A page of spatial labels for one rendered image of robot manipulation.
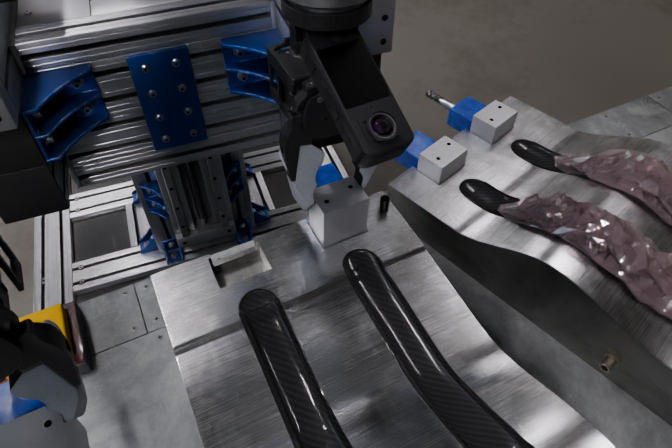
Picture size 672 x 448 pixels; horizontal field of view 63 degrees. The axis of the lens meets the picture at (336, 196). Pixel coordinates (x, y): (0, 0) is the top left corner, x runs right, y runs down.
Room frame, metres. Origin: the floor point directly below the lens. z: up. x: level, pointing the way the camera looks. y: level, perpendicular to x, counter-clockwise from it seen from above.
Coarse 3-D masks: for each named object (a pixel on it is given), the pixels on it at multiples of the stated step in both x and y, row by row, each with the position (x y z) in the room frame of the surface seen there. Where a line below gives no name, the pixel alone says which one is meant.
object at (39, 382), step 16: (48, 320) 0.20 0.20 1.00; (32, 368) 0.14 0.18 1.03; (48, 368) 0.15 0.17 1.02; (16, 384) 0.14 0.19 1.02; (32, 384) 0.14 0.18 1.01; (48, 384) 0.14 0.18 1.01; (64, 384) 0.15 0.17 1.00; (80, 384) 0.15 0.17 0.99; (48, 400) 0.14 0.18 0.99; (64, 400) 0.15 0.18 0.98; (80, 400) 0.15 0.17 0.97; (64, 416) 0.14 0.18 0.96
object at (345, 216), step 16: (320, 176) 0.41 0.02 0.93; (336, 176) 0.41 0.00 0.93; (352, 176) 0.39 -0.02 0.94; (320, 192) 0.37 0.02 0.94; (336, 192) 0.37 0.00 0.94; (352, 192) 0.37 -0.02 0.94; (320, 208) 0.35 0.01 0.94; (336, 208) 0.35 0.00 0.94; (352, 208) 0.36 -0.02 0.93; (320, 224) 0.35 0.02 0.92; (336, 224) 0.35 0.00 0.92; (352, 224) 0.36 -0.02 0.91; (320, 240) 0.35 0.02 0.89; (336, 240) 0.35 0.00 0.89
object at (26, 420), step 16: (0, 400) 0.16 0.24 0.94; (16, 400) 0.16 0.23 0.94; (32, 400) 0.16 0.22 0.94; (0, 416) 0.15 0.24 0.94; (16, 416) 0.15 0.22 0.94; (32, 416) 0.14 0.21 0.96; (48, 416) 0.14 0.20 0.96; (0, 432) 0.13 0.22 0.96; (16, 432) 0.13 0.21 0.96; (32, 432) 0.13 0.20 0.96; (48, 432) 0.13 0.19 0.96; (64, 432) 0.13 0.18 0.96; (80, 432) 0.15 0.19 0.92
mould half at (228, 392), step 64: (320, 256) 0.33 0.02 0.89; (384, 256) 0.33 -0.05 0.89; (192, 320) 0.26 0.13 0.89; (320, 320) 0.26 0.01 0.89; (448, 320) 0.26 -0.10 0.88; (192, 384) 0.20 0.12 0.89; (256, 384) 0.20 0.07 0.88; (320, 384) 0.20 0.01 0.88; (384, 384) 0.20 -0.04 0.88; (512, 384) 0.19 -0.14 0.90
